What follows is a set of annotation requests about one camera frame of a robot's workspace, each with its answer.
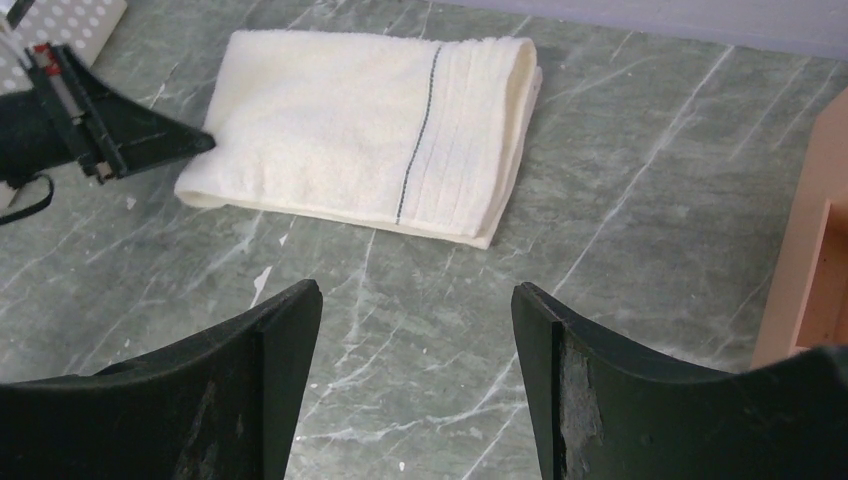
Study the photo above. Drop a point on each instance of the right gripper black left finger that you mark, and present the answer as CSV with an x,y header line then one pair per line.
x,y
220,404

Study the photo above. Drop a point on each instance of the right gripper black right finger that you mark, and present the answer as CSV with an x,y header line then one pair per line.
x,y
604,406

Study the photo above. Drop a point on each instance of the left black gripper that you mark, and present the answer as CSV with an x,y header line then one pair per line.
x,y
71,116

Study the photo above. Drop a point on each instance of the white plastic basket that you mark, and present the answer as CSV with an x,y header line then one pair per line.
x,y
85,25

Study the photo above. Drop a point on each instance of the orange file organizer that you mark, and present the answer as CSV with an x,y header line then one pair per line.
x,y
807,301

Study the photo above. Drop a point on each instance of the cream white towel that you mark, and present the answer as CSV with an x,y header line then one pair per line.
x,y
407,135

